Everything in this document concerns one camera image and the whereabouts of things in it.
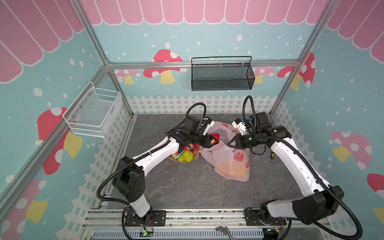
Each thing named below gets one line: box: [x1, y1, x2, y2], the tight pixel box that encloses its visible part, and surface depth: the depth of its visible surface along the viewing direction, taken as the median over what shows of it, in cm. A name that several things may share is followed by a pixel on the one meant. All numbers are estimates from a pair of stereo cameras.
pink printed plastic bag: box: [199, 121, 251, 182], surface depth 80 cm
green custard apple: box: [177, 150, 194, 163], surface depth 88 cm
